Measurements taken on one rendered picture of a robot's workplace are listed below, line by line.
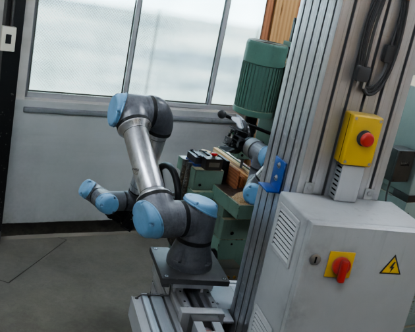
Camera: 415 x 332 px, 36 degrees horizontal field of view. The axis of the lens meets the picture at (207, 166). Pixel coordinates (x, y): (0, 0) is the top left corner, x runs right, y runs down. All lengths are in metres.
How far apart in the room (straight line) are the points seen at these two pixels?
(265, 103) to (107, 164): 1.62
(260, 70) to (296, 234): 1.20
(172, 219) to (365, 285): 0.63
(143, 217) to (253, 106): 0.90
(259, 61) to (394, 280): 1.25
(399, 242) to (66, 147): 2.63
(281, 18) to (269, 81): 1.62
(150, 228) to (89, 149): 2.08
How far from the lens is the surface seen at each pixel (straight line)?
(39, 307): 3.35
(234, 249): 2.67
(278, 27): 4.22
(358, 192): 1.76
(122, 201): 2.38
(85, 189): 2.43
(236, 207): 2.50
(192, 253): 2.03
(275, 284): 1.66
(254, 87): 2.63
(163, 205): 1.94
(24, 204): 3.96
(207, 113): 4.24
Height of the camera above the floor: 1.72
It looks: 17 degrees down
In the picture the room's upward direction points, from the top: 11 degrees clockwise
